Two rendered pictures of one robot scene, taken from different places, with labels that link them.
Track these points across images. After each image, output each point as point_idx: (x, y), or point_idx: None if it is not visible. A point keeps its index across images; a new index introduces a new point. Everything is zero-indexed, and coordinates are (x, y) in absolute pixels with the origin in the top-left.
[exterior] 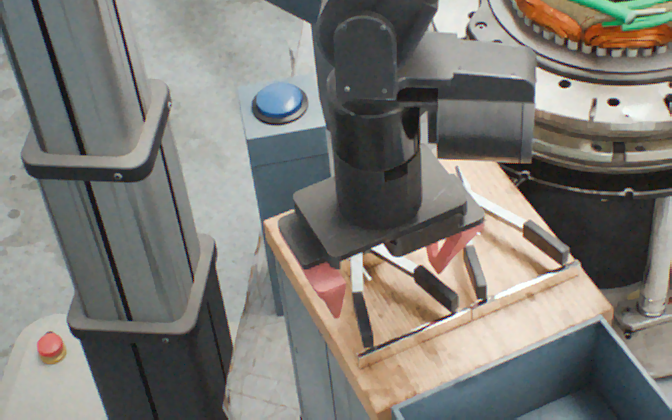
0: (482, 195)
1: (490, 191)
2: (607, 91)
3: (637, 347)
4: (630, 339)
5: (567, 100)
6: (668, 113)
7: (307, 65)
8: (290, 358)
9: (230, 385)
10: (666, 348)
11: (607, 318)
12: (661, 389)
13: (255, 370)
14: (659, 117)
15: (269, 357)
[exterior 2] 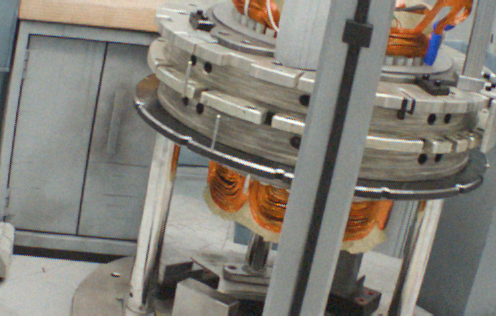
0: (149, 3)
1: (151, 5)
2: (206, 7)
3: (104, 297)
4: (115, 298)
5: (205, 0)
6: (165, 8)
7: None
8: (191, 215)
9: (180, 195)
10: (95, 307)
11: (20, 4)
12: (66, 314)
13: (188, 204)
14: (163, 6)
15: (197, 210)
